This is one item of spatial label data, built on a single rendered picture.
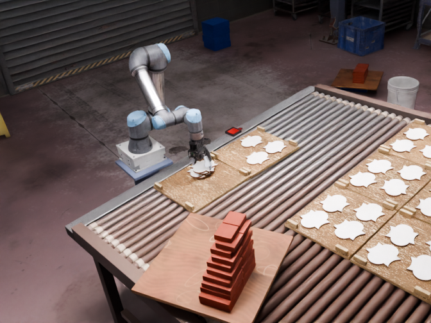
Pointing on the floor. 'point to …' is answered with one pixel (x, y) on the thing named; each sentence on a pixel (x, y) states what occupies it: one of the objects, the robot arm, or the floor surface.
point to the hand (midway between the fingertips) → (202, 166)
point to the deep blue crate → (361, 35)
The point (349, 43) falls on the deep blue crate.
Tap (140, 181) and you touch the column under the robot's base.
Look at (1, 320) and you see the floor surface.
